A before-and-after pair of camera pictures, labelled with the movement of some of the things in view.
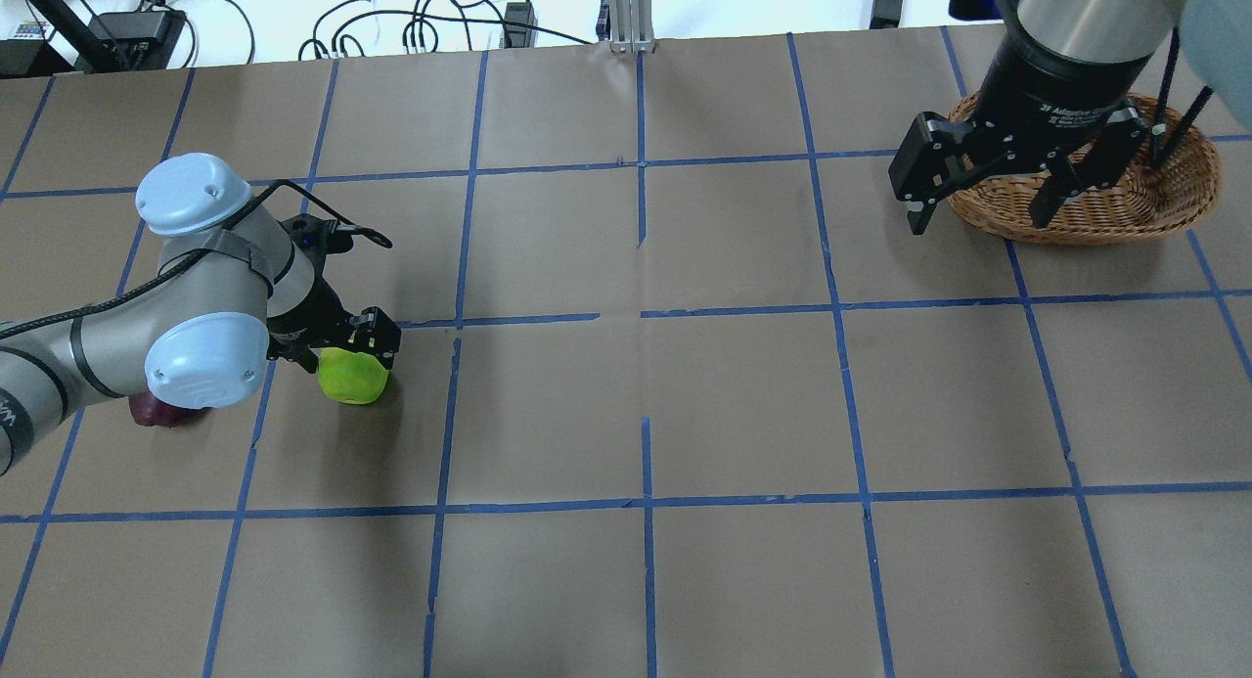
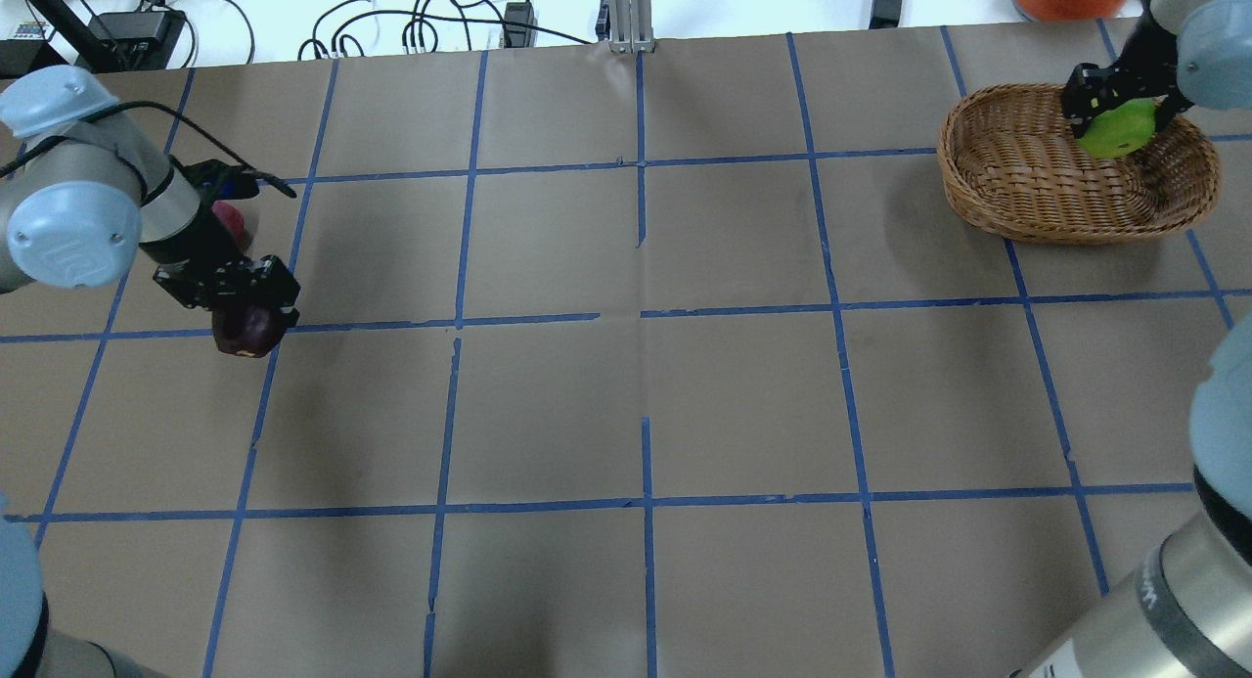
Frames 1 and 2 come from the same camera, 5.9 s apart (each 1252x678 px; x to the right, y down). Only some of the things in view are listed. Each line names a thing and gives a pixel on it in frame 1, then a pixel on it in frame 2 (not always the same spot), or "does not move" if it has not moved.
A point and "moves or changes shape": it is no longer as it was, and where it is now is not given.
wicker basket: (1150, 203) does not move
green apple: (351, 378) moves or changes shape
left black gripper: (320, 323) → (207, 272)
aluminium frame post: (631, 27) does not move
